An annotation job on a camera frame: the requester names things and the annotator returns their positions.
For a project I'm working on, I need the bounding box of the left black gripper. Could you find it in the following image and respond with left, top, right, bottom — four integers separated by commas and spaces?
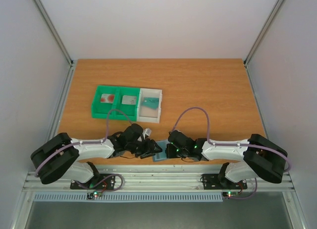
126, 138, 162, 159

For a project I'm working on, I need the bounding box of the teal leather card holder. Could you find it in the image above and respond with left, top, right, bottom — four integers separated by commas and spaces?
152, 140, 169, 162

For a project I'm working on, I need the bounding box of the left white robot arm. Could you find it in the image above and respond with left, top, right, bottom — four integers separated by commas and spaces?
30, 123, 163, 189

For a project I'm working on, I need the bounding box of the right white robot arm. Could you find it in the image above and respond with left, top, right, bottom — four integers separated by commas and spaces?
165, 130, 288, 189

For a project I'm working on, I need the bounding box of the teal card in bin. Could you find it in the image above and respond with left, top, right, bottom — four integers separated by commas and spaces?
141, 97, 159, 110

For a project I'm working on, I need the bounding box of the grey white card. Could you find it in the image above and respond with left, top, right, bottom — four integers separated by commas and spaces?
121, 95, 138, 105

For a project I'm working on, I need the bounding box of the white translucent bin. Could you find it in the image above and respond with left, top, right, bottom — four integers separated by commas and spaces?
137, 88, 162, 123

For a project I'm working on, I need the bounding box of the middle green bin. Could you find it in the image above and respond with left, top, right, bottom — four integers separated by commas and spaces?
113, 86, 140, 121

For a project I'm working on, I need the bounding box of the green bin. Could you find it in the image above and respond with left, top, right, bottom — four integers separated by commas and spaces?
113, 86, 140, 121
91, 85, 119, 119

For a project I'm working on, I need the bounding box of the left green bin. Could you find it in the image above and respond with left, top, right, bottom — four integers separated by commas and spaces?
91, 85, 119, 119

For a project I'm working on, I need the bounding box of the right small circuit board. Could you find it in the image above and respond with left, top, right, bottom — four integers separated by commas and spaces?
222, 191, 240, 198

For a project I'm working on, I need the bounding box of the small circuit board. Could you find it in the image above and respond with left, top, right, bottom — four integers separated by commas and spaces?
87, 191, 103, 200
222, 191, 240, 198

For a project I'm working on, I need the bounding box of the left small circuit board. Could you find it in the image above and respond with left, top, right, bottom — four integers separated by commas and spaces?
87, 191, 103, 200

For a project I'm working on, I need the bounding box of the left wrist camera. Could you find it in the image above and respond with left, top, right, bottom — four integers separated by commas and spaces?
143, 128, 152, 138

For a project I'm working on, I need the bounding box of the aluminium front rail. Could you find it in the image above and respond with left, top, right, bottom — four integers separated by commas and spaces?
22, 163, 295, 192

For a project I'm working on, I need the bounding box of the grey slotted cable duct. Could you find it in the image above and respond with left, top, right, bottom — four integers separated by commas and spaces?
33, 192, 223, 203

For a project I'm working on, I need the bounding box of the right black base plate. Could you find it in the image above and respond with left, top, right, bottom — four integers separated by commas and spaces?
200, 173, 248, 190

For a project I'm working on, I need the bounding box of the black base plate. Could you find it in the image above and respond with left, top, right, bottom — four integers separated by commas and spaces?
70, 173, 116, 190
200, 173, 248, 190

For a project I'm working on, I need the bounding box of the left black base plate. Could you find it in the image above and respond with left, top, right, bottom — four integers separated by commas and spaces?
70, 173, 116, 190

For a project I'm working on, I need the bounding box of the left aluminium frame post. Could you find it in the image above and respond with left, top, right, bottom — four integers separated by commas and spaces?
27, 0, 75, 66

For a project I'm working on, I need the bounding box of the aluminium frame post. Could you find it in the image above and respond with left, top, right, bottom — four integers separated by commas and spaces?
243, 0, 291, 66
27, 0, 75, 66

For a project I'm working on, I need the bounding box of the right aluminium frame post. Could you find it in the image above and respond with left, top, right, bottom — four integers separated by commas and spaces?
243, 0, 291, 66

